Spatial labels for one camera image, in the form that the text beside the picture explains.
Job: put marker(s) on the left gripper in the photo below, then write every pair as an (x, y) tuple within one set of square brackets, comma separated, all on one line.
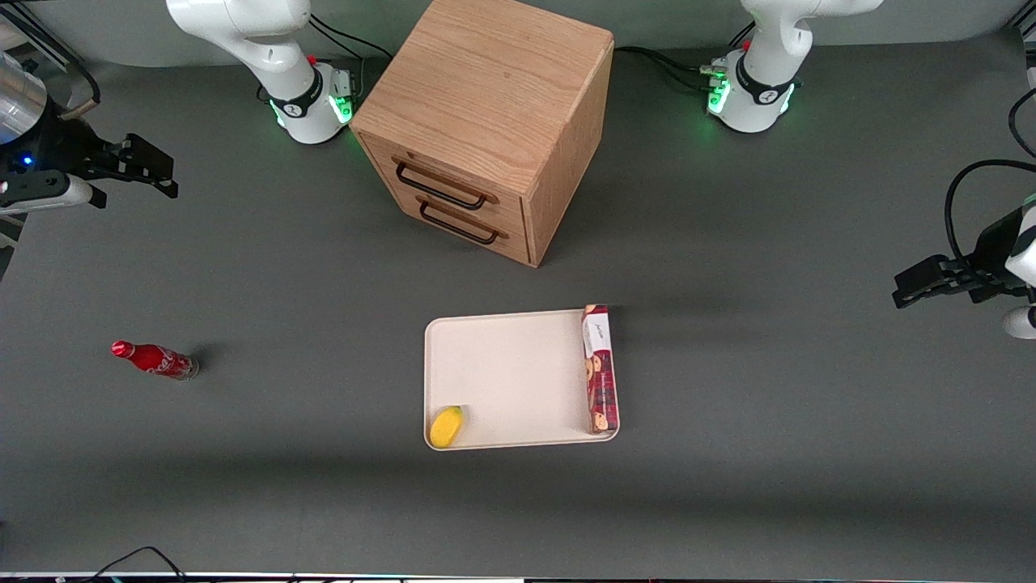
[(989, 248)]

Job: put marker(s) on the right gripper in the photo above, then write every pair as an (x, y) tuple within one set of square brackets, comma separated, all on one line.
[(65, 144)]

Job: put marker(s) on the red coke bottle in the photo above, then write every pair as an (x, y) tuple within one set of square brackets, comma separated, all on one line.
[(155, 360)]

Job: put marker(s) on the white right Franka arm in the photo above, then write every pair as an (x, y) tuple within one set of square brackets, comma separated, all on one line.
[(275, 48)]

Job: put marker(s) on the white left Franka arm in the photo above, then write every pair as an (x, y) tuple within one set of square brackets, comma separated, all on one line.
[(769, 48)]

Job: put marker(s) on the grey left arm base connector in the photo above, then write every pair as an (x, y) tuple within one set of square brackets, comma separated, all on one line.
[(715, 74)]

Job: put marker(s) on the grey right arm base connector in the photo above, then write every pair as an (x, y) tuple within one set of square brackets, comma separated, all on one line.
[(341, 83)]

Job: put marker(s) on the cream plastic tray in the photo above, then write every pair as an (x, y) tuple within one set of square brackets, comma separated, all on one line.
[(510, 380)]

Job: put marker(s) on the red cookie box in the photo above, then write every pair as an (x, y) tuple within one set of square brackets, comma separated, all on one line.
[(600, 380)]

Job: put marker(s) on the wooden drawer cabinet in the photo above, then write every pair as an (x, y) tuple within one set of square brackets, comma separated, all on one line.
[(486, 89)]

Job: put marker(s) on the yellow toy lemon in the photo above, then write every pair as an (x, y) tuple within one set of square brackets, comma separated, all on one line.
[(446, 427)]

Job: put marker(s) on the aluminium frame profile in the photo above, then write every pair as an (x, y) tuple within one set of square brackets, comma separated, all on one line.
[(32, 36)]

